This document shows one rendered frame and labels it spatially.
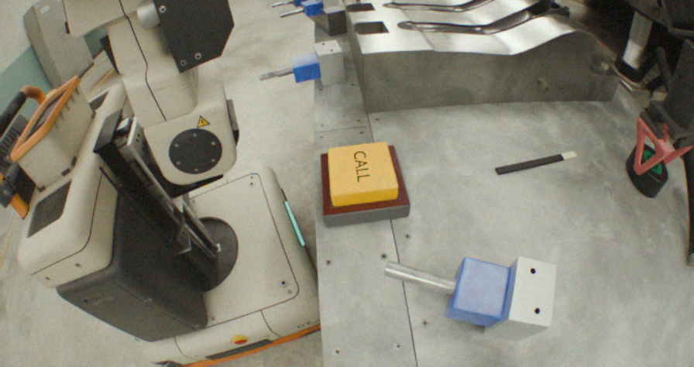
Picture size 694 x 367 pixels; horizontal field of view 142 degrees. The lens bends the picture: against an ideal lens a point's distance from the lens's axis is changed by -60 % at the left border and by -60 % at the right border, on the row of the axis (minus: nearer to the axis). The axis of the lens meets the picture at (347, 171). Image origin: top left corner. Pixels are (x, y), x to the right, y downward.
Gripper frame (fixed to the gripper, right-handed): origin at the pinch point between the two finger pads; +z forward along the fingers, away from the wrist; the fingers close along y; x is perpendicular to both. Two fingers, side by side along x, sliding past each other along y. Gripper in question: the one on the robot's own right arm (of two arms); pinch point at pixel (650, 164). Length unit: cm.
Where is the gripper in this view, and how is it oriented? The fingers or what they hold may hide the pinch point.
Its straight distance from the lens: 50.3
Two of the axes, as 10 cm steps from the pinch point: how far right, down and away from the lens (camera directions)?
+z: 1.0, 6.8, 7.3
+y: 9.9, -1.2, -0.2
